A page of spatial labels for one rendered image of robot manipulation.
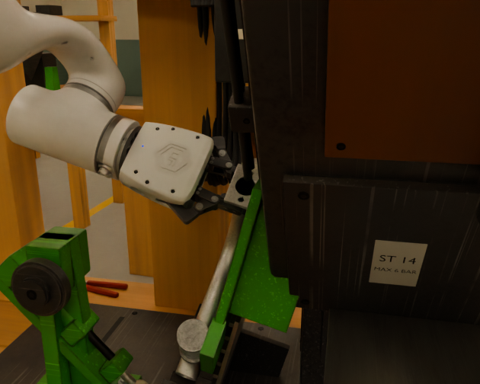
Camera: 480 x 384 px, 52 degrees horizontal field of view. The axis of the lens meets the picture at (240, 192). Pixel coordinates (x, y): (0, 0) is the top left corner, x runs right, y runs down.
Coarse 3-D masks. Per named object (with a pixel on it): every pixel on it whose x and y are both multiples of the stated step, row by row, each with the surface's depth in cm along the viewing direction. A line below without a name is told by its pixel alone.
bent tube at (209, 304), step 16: (240, 176) 63; (256, 176) 63; (240, 192) 67; (240, 224) 70; (224, 256) 72; (224, 272) 71; (208, 288) 71; (208, 304) 69; (208, 320) 68; (192, 368) 65
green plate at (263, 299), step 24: (240, 240) 53; (264, 240) 53; (240, 264) 53; (264, 264) 54; (240, 288) 56; (264, 288) 55; (288, 288) 54; (216, 312) 56; (240, 312) 57; (264, 312) 56; (288, 312) 55
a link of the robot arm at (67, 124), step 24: (24, 96) 63; (48, 96) 64; (72, 96) 65; (96, 96) 66; (24, 120) 63; (48, 120) 63; (72, 120) 63; (96, 120) 63; (24, 144) 65; (48, 144) 63; (72, 144) 63; (96, 144) 62
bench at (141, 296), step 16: (112, 288) 110; (128, 288) 110; (144, 288) 110; (0, 304) 104; (112, 304) 104; (128, 304) 104; (144, 304) 104; (0, 320) 98; (16, 320) 98; (0, 336) 93; (16, 336) 93; (0, 352) 88
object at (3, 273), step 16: (16, 256) 64; (0, 272) 65; (0, 288) 66; (16, 304) 66; (32, 320) 66; (64, 320) 67; (96, 320) 69; (64, 336) 67; (80, 336) 66; (96, 336) 68; (64, 352) 67; (80, 352) 67; (96, 352) 70; (112, 352) 69; (128, 352) 70; (80, 368) 67; (96, 368) 68; (112, 368) 67
